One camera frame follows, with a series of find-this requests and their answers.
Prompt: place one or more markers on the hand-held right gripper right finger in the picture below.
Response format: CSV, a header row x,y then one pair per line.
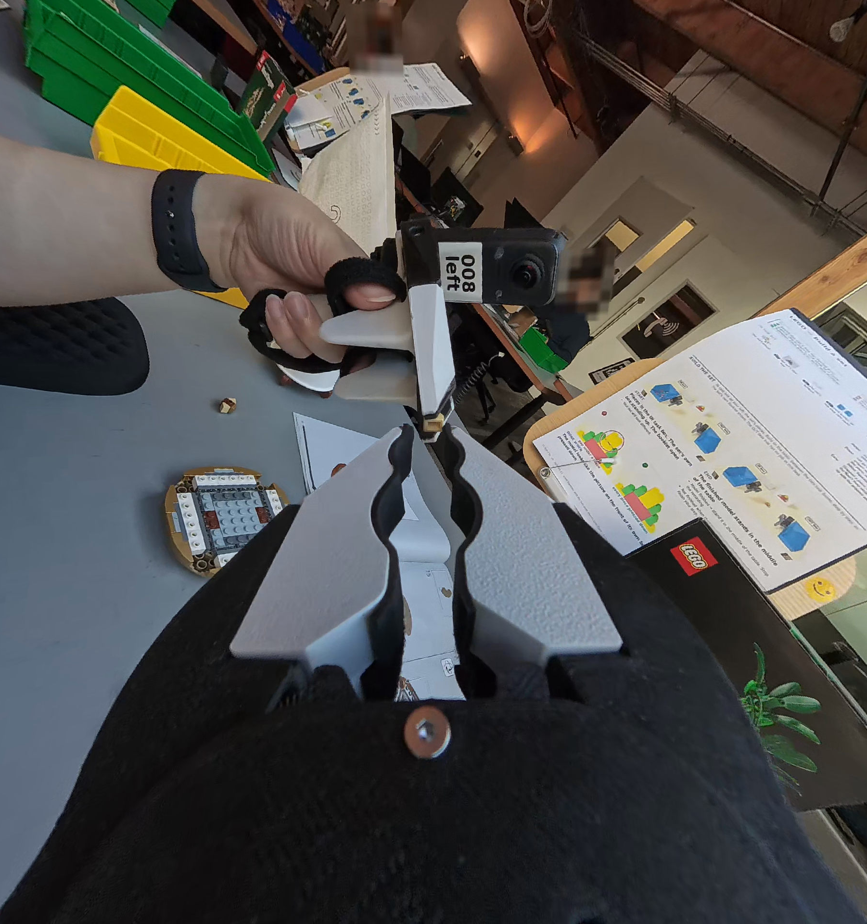
x,y
542,577

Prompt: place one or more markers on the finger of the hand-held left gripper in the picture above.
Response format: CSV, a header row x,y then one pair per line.
x,y
433,346

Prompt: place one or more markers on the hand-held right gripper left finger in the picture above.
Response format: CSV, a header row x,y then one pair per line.
x,y
318,577

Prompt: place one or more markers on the small tan lego piece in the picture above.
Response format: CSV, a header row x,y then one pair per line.
x,y
435,426

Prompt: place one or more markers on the round lego base build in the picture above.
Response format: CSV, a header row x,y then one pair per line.
x,y
224,516

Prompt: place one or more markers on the small white brown lego piece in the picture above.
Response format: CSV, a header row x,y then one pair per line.
x,y
228,406

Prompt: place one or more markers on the black lego set box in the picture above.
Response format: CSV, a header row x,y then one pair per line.
x,y
751,650

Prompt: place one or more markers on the green lego box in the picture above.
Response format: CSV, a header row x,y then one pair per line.
x,y
264,94

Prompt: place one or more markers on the person's left hand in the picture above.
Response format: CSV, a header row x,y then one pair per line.
x,y
275,238

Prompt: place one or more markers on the white instruction booklet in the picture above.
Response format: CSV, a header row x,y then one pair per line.
x,y
325,447

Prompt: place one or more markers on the tan paper bag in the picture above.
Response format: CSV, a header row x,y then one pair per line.
x,y
354,173

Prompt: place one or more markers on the white printed leaflets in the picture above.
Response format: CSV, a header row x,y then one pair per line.
x,y
419,90

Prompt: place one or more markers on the laminated instruction sheet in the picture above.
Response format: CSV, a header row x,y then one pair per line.
x,y
751,447

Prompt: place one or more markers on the yellow smiley sticker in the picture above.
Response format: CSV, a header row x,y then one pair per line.
x,y
820,590

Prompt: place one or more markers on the black wristband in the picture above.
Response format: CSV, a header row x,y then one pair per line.
x,y
177,231

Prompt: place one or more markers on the yellow plastic bin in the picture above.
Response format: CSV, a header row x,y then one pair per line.
x,y
159,137

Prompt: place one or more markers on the black padded cushion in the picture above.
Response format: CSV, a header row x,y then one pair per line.
x,y
51,346

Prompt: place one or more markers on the white spot lamp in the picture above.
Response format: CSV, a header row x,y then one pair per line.
x,y
842,27

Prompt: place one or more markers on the green plastic bin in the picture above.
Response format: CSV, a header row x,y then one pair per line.
x,y
152,8
116,65

